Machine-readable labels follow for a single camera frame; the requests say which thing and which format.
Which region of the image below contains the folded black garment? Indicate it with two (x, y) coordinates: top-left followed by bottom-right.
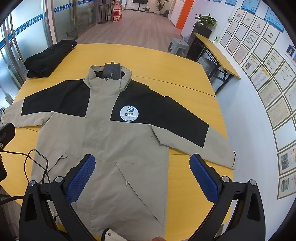
(24, 39), (77, 78)

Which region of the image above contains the orange door panel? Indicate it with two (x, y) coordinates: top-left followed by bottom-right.
(175, 0), (194, 30)

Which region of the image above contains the narrow yellow folding table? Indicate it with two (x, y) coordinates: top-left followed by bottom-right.
(194, 32), (241, 95)

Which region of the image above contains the black metal rack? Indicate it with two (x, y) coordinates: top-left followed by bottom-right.
(98, 4), (112, 24)

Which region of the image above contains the beige and black jacket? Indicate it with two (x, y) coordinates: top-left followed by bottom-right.
(3, 62), (238, 241)

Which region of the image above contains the wall of framed notices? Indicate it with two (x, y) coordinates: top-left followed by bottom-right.
(218, 0), (296, 200)

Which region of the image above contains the black cable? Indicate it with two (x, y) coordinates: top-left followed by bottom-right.
(0, 149), (63, 224)

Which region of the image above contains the tall potted plant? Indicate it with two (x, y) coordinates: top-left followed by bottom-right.
(155, 0), (171, 15)

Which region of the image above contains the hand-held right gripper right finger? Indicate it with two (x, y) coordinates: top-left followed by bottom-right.
(189, 153), (266, 241)

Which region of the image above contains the television screen on stand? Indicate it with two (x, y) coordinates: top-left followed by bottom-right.
(132, 0), (148, 11)

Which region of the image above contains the grey plastic stool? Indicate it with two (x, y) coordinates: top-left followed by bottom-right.
(167, 38), (190, 55)
(198, 56), (216, 80)

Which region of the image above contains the potted plant in black planter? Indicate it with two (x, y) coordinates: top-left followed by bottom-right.
(193, 13), (217, 39)

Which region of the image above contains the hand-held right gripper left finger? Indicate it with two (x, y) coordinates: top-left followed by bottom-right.
(20, 153), (96, 241)

